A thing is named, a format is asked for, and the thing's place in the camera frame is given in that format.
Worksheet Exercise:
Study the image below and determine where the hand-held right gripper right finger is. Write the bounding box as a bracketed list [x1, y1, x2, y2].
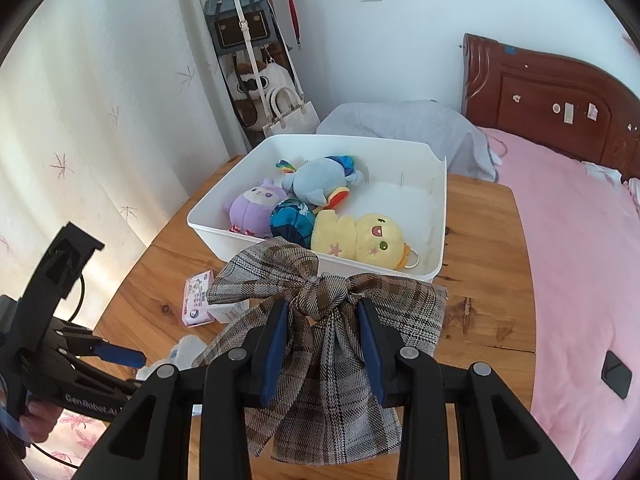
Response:
[356, 299, 581, 480]

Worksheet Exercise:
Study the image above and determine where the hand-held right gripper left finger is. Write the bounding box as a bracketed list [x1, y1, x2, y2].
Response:
[80, 301, 291, 480]

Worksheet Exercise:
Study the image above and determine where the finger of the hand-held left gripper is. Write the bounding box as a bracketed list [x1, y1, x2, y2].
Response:
[62, 329, 147, 368]
[65, 357, 142, 395]

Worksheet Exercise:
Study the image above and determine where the white teddy bear plush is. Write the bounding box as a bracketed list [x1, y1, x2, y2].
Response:
[136, 335, 206, 381]

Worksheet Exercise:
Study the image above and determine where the brown plaid fabric bow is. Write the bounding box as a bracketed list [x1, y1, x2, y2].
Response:
[192, 237, 448, 468]

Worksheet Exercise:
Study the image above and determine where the yellow plush toy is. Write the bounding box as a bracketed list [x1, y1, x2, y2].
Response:
[310, 210, 423, 273]

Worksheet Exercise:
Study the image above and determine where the blue round plush keychain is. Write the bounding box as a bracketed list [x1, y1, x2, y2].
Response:
[270, 198, 317, 241]

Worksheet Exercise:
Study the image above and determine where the purple plush doll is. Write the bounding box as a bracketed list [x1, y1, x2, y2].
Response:
[222, 177, 291, 238]

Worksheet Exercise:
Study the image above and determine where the white plastic storage box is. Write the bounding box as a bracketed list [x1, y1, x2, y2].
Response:
[186, 133, 447, 283]

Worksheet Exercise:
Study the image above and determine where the blue pony plush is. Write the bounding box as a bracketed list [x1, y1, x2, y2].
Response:
[275, 155, 365, 211]

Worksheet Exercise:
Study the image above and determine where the person's left hand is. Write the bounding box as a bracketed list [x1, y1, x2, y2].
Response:
[22, 400, 67, 444]

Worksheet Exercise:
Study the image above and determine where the small white carton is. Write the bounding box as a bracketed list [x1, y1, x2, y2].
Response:
[207, 297, 251, 325]

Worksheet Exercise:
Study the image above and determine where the pink floral cloth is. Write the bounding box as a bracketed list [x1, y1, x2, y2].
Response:
[25, 410, 112, 467]

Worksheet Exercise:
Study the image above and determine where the small pink printed box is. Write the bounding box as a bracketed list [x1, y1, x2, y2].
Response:
[181, 269, 217, 328]

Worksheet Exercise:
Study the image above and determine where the pink bedspread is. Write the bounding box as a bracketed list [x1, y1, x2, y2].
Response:
[477, 127, 640, 456]

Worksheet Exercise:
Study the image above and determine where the grey cloth bundle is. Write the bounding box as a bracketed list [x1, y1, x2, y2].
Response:
[316, 100, 501, 183]

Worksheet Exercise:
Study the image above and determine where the white handbag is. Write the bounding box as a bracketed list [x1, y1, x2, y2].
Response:
[262, 86, 321, 136]

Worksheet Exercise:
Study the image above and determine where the white floral curtain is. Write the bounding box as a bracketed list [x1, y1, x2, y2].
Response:
[0, 0, 251, 341]

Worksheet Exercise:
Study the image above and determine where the black phone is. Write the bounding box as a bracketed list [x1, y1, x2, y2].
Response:
[600, 350, 633, 400]

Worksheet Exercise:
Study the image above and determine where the white brown plush bag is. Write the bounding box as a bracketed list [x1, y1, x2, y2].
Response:
[226, 55, 293, 133]

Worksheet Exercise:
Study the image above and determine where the small white cloth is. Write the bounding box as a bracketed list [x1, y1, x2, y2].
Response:
[582, 160, 626, 186]

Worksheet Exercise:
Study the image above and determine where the dark wooden headboard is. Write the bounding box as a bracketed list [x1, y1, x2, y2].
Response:
[460, 33, 640, 181]

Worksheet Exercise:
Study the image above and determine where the blue satchel bag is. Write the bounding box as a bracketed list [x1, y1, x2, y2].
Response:
[203, 0, 281, 56]

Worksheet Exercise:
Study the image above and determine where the red strap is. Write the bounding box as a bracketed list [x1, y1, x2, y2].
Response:
[281, 0, 304, 53]

